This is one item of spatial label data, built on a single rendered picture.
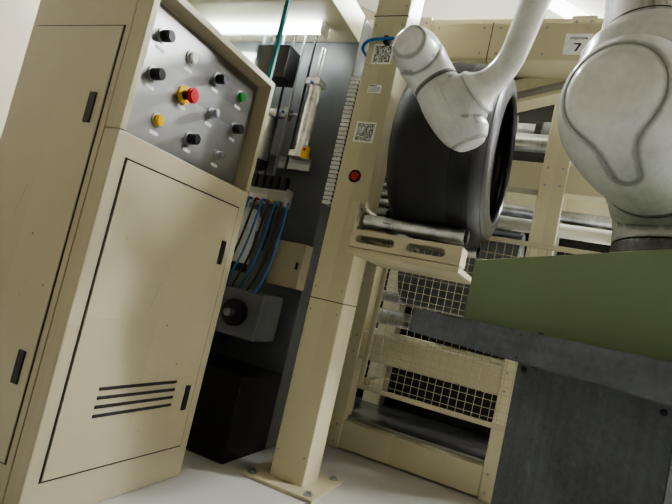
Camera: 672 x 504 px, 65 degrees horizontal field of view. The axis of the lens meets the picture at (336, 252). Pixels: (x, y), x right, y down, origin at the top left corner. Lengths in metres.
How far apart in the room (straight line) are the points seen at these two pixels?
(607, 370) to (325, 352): 1.27
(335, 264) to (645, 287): 1.26
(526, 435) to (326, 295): 1.07
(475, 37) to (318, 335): 1.28
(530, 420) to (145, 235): 0.97
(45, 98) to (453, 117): 0.98
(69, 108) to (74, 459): 0.83
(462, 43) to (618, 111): 1.62
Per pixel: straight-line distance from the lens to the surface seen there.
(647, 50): 0.67
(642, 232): 0.85
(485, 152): 1.57
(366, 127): 1.89
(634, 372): 0.60
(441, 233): 1.62
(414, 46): 1.18
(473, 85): 1.16
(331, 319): 1.78
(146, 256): 1.40
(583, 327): 0.71
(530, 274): 0.79
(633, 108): 0.64
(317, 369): 1.80
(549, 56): 2.16
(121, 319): 1.39
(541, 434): 0.84
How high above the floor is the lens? 0.64
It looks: 5 degrees up
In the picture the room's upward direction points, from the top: 13 degrees clockwise
